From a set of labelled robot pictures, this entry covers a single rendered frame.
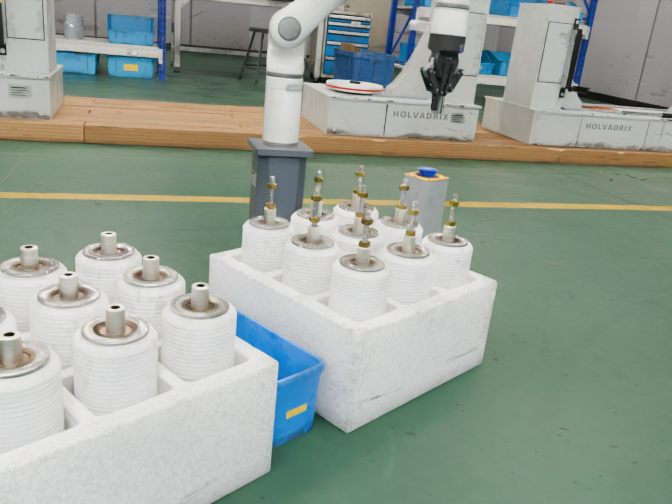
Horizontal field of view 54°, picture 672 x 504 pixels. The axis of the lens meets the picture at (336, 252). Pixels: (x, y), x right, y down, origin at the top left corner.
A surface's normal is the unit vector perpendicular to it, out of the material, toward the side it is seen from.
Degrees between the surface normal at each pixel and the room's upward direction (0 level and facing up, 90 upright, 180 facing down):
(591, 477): 0
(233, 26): 90
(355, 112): 90
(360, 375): 90
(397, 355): 90
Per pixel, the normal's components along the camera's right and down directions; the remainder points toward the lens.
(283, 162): 0.27, 0.35
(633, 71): -0.96, 0.00
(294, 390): 0.70, 0.33
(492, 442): 0.10, -0.94
